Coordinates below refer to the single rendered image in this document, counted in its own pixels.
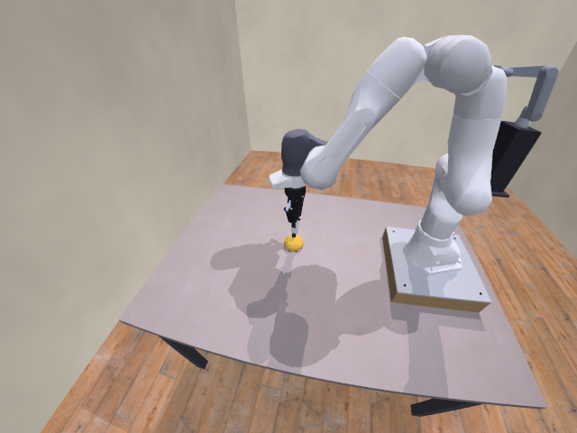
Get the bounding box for yellow desk bell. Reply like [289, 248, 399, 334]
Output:
[284, 233, 304, 252]

